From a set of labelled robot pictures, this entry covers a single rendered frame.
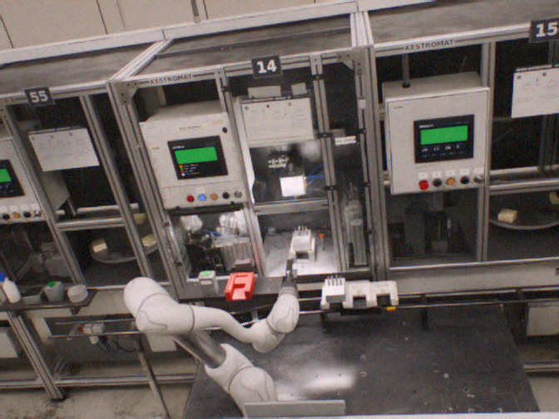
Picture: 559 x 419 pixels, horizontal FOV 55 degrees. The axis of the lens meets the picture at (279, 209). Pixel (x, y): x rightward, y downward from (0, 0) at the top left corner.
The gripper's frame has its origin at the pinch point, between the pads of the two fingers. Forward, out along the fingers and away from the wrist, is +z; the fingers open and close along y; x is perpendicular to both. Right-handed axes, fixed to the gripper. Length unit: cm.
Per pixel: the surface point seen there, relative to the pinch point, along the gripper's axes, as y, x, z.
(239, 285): -18.8, 31.6, 11.8
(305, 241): -9.8, -2.7, 34.5
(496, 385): -44, -84, -35
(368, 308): -29.2, -33.2, 1.2
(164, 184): 38, 59, 20
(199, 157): 52, 38, 18
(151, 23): 58, 177, 380
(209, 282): -12.4, 45.3, 7.8
